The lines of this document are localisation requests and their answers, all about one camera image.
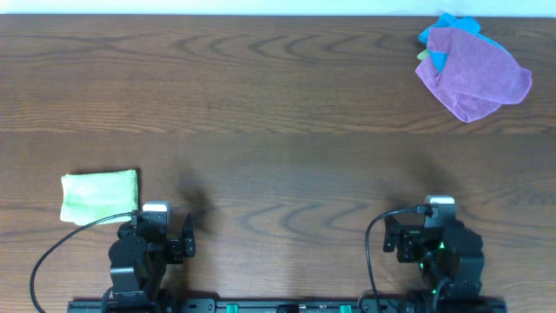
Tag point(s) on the green microfiber cloth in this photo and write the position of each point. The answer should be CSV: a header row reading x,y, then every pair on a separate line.
x,y
90,197

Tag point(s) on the purple microfiber cloth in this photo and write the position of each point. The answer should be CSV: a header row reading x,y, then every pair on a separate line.
x,y
477,78

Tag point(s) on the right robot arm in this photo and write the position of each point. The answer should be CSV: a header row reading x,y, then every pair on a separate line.
x,y
449,256

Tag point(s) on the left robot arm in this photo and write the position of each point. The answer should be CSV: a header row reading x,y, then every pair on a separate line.
x,y
138,263

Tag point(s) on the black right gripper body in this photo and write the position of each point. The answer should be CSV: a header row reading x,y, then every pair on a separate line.
x,y
411,250

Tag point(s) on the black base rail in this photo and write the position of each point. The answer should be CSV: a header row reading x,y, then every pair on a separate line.
x,y
368,305

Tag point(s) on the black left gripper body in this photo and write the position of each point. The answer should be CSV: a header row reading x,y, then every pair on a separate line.
x,y
175,249

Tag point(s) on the blue microfiber cloth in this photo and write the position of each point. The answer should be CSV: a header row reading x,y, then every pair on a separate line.
x,y
447,21

